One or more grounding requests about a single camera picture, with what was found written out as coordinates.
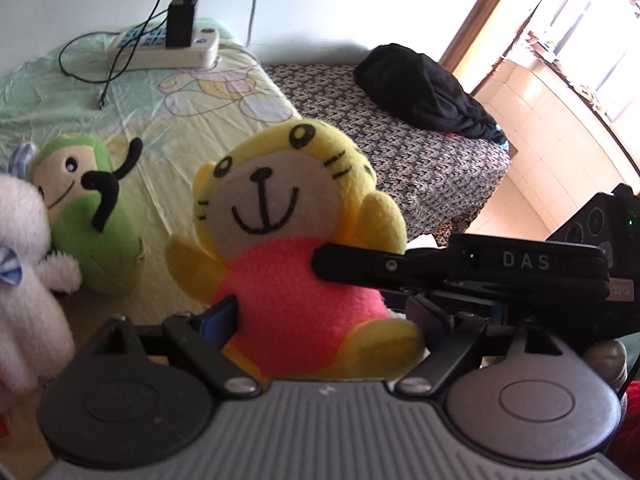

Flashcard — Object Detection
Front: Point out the grey wall cable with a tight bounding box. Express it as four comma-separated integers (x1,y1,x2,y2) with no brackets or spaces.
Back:
245,0,274,47

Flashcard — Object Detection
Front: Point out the black charger adapter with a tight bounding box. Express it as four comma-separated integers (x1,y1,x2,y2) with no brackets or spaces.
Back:
165,0,198,49

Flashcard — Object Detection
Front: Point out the green cartoon bed sheet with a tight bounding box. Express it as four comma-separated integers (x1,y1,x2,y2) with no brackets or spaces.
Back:
1,32,298,339

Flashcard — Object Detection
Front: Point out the pink fluffy bunny plush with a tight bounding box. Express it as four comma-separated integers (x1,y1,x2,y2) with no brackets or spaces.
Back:
1,142,81,403

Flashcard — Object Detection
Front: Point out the patterned knit blanket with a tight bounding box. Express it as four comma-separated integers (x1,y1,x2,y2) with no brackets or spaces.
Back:
265,64,510,246

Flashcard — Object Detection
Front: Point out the green plush toy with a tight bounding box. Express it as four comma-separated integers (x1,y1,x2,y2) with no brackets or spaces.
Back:
30,133,144,296

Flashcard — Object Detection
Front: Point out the yellow tiger plush red shirt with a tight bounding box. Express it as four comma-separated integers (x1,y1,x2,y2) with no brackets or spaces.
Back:
165,118,424,382

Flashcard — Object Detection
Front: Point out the white power strip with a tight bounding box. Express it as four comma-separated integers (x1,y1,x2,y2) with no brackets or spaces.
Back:
107,24,220,70

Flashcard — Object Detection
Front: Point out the wooden door frame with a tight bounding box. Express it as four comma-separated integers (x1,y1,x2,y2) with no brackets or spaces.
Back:
439,0,500,72

